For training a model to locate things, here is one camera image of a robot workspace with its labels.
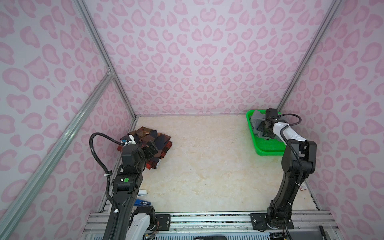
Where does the grey long sleeve shirt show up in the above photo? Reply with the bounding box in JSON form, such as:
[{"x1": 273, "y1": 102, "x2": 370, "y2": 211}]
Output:
[{"x1": 250, "y1": 110, "x2": 270, "y2": 138}]

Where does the green plastic basket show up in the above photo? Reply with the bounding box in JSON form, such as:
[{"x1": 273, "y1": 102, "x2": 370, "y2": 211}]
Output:
[{"x1": 246, "y1": 110, "x2": 286, "y2": 157}]

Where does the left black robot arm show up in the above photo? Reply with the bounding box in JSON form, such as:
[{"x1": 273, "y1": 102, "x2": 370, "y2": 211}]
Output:
[{"x1": 103, "y1": 142, "x2": 158, "y2": 240}]

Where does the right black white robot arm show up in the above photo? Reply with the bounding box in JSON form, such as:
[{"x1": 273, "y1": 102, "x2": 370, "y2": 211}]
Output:
[{"x1": 258, "y1": 109, "x2": 317, "y2": 229}]

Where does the folded plaid flannel shirt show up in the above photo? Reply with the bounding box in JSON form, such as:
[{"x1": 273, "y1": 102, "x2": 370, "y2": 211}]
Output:
[{"x1": 121, "y1": 127, "x2": 173, "y2": 170}]

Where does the small white device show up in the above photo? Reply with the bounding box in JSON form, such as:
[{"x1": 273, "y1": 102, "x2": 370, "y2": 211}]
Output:
[{"x1": 138, "y1": 190, "x2": 148, "y2": 197}]

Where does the blue black tool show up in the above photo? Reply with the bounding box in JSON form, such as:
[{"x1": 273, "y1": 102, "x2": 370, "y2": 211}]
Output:
[{"x1": 134, "y1": 199, "x2": 151, "y2": 207}]

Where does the red white label card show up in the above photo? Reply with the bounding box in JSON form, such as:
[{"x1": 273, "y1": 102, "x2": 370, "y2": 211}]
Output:
[{"x1": 300, "y1": 183, "x2": 308, "y2": 191}]

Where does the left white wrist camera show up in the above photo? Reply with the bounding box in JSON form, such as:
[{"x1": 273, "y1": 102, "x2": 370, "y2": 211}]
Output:
[{"x1": 121, "y1": 135, "x2": 137, "y2": 146}]

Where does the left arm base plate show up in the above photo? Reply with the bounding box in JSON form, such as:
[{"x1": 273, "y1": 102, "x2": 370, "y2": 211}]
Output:
[{"x1": 128, "y1": 213, "x2": 172, "y2": 232}]

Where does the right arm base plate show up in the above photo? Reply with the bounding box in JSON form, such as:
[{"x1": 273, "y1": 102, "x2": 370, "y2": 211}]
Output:
[{"x1": 250, "y1": 213, "x2": 295, "y2": 232}]

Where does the left corner aluminium post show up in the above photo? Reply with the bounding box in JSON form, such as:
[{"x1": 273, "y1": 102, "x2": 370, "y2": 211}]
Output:
[{"x1": 73, "y1": 0, "x2": 137, "y2": 120}]

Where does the corner aluminium post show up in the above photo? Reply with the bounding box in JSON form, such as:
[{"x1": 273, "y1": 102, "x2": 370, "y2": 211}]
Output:
[
  {"x1": 73, "y1": 0, "x2": 137, "y2": 120},
  {"x1": 278, "y1": 0, "x2": 344, "y2": 112}
]

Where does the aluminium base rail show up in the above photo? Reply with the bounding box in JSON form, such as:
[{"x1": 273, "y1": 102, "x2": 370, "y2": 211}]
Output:
[{"x1": 80, "y1": 209, "x2": 343, "y2": 240}]

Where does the right corner aluminium post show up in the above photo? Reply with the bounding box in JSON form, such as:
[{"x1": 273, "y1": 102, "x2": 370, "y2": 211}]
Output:
[{"x1": 278, "y1": 0, "x2": 344, "y2": 112}]

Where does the diagonal aluminium frame bar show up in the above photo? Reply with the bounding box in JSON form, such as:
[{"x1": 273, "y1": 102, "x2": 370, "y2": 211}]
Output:
[{"x1": 1, "y1": 72, "x2": 115, "y2": 240}]

